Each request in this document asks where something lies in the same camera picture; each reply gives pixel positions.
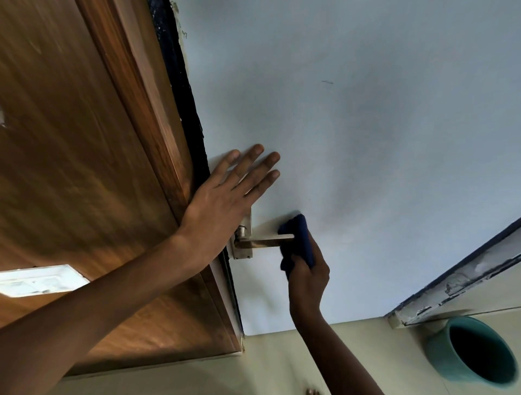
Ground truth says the person's right hand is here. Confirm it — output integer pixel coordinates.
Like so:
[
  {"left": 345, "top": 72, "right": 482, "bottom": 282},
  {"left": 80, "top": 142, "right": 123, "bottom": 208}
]
[{"left": 285, "top": 234, "right": 331, "bottom": 323}]

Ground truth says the person's left hand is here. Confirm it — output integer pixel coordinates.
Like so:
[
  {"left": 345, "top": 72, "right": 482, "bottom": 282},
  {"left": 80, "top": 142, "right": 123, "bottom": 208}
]
[{"left": 178, "top": 144, "right": 281, "bottom": 272}]

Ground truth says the dark blue cleaning cloth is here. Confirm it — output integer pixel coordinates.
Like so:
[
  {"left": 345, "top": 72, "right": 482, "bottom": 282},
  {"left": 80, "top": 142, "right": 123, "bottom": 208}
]
[{"left": 278, "top": 213, "right": 316, "bottom": 282}]

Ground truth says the person's right forearm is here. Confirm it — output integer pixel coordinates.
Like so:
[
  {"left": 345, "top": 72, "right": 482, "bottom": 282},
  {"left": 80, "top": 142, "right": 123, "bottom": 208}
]
[{"left": 291, "top": 311, "right": 386, "bottom": 395}]

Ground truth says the person's left forearm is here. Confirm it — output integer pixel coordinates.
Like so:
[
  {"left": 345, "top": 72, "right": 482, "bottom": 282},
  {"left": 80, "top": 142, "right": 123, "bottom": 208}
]
[{"left": 0, "top": 233, "right": 212, "bottom": 395}]

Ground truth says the pale grey door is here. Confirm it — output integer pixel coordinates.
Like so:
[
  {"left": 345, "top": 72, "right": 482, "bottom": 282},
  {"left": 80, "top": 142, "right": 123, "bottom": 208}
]
[{"left": 171, "top": 0, "right": 521, "bottom": 337}]

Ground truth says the black door edge strip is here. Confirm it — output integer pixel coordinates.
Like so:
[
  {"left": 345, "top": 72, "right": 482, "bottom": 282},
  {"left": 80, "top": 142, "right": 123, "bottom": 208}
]
[{"left": 147, "top": 0, "right": 245, "bottom": 335}]

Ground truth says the teal plastic bucket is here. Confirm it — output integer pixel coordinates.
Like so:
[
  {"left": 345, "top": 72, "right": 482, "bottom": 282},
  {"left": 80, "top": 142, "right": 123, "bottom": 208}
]
[{"left": 425, "top": 316, "right": 519, "bottom": 387}]

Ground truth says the silver door lever handle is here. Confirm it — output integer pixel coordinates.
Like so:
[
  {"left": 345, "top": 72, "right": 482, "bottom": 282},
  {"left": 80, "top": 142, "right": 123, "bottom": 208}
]
[{"left": 231, "top": 203, "right": 295, "bottom": 260}]

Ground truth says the worn white door frame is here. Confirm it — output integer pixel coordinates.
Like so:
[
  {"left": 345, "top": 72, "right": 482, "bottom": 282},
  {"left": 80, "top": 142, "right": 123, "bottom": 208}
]
[{"left": 386, "top": 217, "right": 521, "bottom": 329}]

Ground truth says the brown wooden door frame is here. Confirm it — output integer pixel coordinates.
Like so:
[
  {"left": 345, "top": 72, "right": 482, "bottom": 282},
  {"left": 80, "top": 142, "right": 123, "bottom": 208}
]
[{"left": 0, "top": 0, "right": 246, "bottom": 377}]

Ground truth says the white wall switch plate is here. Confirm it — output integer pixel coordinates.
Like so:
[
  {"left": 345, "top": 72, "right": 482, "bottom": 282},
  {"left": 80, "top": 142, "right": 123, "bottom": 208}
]
[{"left": 0, "top": 264, "right": 91, "bottom": 298}]

